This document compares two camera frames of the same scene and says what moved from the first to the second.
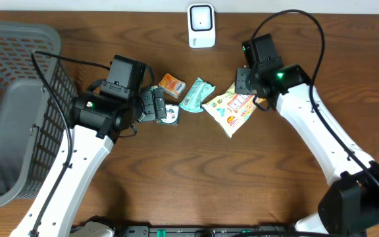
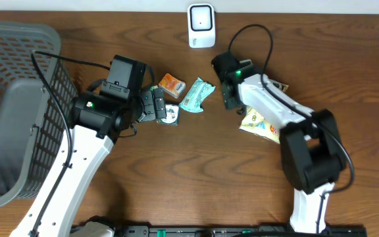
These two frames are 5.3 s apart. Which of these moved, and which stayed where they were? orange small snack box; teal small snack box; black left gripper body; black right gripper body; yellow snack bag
Moved: black right gripper body; yellow snack bag
Stayed: orange small snack box; teal small snack box; black left gripper body
